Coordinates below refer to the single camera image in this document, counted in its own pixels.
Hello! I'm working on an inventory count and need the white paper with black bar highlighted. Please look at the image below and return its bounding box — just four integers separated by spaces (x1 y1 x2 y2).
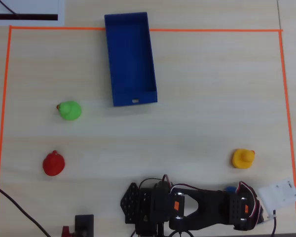
0 0 65 26

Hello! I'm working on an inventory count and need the red rubber duck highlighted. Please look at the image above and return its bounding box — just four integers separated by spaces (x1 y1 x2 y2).
42 150 66 177

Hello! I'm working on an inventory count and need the thick black cable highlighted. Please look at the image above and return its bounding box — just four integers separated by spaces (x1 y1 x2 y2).
0 181 51 237

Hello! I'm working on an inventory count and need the yellow rubber duck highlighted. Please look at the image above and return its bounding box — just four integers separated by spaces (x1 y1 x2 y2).
231 148 256 170

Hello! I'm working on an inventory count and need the black camera stand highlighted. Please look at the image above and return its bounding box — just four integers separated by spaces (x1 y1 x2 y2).
74 214 95 237

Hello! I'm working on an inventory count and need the orange tape strip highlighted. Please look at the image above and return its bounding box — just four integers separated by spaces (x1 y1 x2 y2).
9 25 284 33
0 26 13 237
278 30 296 234

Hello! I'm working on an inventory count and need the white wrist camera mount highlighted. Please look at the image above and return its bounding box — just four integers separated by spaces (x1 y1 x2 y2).
258 177 296 219

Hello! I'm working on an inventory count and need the blue plastic box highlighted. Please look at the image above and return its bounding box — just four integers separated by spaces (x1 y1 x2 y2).
104 11 158 107

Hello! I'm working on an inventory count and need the thin black cable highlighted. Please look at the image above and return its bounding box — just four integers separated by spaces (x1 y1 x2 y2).
0 0 20 18

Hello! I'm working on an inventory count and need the black camera cable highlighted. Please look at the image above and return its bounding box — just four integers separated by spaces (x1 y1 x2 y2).
272 209 278 235

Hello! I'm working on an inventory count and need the green rubber duck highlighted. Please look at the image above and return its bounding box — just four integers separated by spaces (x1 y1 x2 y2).
56 100 82 121

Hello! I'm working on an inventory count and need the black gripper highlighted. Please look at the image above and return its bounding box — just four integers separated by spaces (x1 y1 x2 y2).
227 191 265 231

